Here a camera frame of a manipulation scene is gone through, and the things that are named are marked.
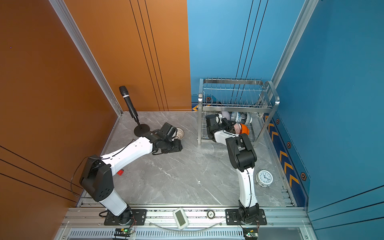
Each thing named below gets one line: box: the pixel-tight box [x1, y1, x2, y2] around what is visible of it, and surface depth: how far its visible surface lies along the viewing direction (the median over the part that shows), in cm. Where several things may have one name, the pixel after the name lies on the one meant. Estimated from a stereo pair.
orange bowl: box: [239, 123, 250, 135], surface depth 98 cm
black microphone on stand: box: [119, 85, 150, 137], surface depth 93 cm
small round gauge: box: [206, 210, 216, 220], surface depth 71 cm
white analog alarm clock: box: [255, 170, 274, 189], surface depth 84 cm
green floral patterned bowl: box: [233, 123, 242, 135], surface depth 96 cm
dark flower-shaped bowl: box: [244, 112, 253, 127], surface depth 105 cm
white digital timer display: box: [173, 207, 189, 230], surface depth 73 cm
